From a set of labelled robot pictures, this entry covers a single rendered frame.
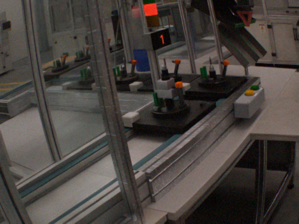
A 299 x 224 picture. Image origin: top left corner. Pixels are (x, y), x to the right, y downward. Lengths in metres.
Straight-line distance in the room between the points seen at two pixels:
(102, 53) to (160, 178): 0.41
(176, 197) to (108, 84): 0.40
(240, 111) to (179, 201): 0.51
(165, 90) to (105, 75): 0.56
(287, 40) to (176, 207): 4.86
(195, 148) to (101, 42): 0.53
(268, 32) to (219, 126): 4.48
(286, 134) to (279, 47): 4.44
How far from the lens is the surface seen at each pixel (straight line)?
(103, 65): 0.77
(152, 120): 1.30
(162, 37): 1.48
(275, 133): 1.35
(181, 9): 1.84
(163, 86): 1.31
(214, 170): 1.15
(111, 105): 0.79
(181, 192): 1.06
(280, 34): 5.67
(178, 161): 1.09
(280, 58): 5.76
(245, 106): 1.38
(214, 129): 1.26
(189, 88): 1.59
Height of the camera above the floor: 1.41
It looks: 19 degrees down
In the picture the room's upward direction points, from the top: 10 degrees counter-clockwise
